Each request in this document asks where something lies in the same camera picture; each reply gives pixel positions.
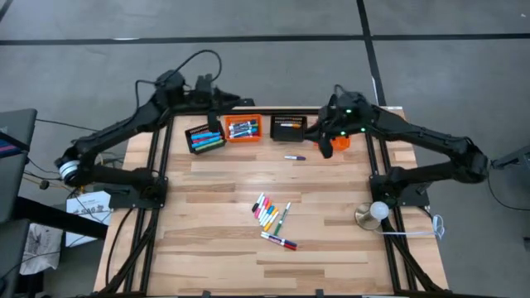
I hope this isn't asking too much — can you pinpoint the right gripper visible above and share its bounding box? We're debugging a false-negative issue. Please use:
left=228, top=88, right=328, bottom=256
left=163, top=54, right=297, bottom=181
left=304, top=91, right=376, bottom=160

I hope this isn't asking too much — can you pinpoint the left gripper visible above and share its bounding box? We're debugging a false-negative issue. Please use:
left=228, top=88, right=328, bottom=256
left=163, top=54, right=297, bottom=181
left=194, top=74, right=242, bottom=133

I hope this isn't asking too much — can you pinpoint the orange plastic basket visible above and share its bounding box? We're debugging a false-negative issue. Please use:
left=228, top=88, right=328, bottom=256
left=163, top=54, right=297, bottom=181
left=224, top=113, right=263, bottom=144
left=314, top=135, right=352, bottom=152

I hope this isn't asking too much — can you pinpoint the black plastic basket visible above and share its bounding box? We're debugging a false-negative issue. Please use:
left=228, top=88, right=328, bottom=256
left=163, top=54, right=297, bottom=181
left=269, top=114, right=308, bottom=143
left=184, top=123, right=228, bottom=156

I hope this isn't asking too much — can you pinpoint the thin pink marker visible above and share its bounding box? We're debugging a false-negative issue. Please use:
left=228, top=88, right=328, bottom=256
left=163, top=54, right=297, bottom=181
left=254, top=196, right=270, bottom=219

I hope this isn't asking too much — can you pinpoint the brass lamp with white bulb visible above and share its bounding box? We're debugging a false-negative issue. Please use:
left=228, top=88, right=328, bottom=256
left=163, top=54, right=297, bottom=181
left=354, top=200, right=391, bottom=231

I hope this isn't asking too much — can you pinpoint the thin yellow marker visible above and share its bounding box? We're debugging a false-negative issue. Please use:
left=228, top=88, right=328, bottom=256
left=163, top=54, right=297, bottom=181
left=263, top=210, right=280, bottom=233

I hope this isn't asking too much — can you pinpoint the thin dark blue marker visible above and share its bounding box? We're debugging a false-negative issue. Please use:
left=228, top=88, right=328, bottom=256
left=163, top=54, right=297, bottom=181
left=261, top=231, right=299, bottom=247

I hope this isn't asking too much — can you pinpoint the thin red marker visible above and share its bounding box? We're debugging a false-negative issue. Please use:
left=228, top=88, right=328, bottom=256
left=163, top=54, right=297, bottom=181
left=260, top=234, right=297, bottom=252

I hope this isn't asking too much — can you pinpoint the white printed paper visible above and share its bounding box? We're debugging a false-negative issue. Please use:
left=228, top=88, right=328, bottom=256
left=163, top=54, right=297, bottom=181
left=65, top=190, right=113, bottom=248

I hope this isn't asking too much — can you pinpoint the grey chair base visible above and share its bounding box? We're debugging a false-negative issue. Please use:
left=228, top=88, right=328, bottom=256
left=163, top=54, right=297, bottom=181
left=490, top=143, right=530, bottom=171

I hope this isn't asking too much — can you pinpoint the black desk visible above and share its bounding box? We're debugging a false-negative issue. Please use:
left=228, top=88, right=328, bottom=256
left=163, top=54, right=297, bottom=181
left=0, top=108, right=109, bottom=298

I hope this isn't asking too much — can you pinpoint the white bag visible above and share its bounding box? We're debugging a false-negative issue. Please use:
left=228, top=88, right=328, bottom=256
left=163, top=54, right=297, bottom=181
left=19, top=222, right=64, bottom=276

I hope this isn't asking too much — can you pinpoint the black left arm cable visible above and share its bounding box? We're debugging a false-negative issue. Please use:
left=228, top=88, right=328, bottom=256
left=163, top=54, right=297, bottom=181
left=135, top=49, right=224, bottom=109

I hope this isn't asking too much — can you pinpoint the white lamp cable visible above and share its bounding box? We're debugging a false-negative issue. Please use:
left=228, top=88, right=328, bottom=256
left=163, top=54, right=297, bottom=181
left=374, top=214, right=446, bottom=242

